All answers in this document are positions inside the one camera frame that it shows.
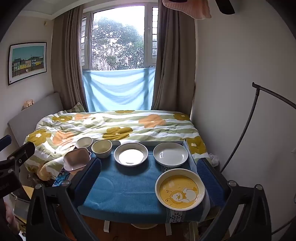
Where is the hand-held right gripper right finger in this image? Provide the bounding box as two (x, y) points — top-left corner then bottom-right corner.
(196, 159), (272, 241)

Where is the cream bowl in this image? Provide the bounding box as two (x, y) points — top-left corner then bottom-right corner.
(91, 139), (113, 159)

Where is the floral striped blanket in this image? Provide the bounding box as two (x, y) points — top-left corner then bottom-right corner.
(23, 109), (212, 181)

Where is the grey headboard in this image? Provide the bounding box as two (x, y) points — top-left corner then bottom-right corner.
(7, 92), (64, 149)

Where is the person's left hand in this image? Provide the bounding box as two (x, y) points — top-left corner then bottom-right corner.
(4, 203), (18, 235)

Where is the yellow cartoon plate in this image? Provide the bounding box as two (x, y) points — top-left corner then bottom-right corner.
(155, 169), (206, 211)

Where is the pink hanging cloth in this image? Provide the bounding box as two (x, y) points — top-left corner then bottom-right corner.
(162, 0), (212, 19)

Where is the white plate with dark rim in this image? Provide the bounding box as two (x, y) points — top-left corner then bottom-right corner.
(114, 142), (149, 167)

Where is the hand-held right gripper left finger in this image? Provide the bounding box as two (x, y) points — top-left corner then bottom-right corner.
(26, 158), (102, 241)

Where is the blue table cloth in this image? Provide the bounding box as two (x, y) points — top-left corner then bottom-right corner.
(77, 146), (211, 224)

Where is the black arc lamp stand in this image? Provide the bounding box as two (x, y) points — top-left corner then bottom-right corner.
(220, 82), (296, 173)

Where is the crumpled white paper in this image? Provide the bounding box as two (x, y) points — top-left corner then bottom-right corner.
(208, 153), (220, 167)

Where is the pink bowl with handles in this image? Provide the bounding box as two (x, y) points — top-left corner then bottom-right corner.
(63, 148), (91, 172)

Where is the window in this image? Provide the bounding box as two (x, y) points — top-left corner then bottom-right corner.
(81, 2), (160, 71)

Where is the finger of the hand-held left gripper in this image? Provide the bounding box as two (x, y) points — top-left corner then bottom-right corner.
(7, 141), (36, 170)
(0, 135), (12, 151)

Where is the plain white plate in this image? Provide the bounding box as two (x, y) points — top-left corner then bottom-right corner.
(153, 142), (189, 166)

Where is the brown curtain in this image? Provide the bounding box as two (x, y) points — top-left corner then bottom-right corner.
(150, 5), (197, 116)
(51, 5), (93, 112)

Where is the framed wall poster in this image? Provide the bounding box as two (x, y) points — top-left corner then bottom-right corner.
(8, 42), (47, 86)

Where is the light blue window cloth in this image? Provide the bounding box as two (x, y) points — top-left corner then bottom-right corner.
(83, 66), (156, 112)

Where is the white ribbed bowl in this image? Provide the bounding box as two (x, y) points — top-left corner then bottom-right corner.
(75, 137), (93, 149)

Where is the green pillow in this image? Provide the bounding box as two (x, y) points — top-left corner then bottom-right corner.
(65, 102), (88, 113)

